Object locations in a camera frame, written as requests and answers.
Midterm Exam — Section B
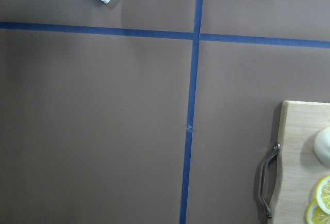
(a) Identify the lemon slice upper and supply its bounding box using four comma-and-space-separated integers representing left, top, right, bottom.
316, 175, 330, 214

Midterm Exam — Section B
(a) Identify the lemon slice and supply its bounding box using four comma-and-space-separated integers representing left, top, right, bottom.
316, 175, 330, 214
305, 200, 329, 224

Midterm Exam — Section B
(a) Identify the lemon slice lower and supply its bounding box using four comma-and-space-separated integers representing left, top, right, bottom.
305, 200, 329, 224

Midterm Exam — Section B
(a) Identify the white garlic bulb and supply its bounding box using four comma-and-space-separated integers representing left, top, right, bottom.
314, 127, 329, 167

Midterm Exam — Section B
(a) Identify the metal cutting board handle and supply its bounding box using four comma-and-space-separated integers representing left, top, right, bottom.
259, 141, 281, 219

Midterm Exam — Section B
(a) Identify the wooden cutting board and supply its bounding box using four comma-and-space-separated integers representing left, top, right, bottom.
268, 101, 329, 223

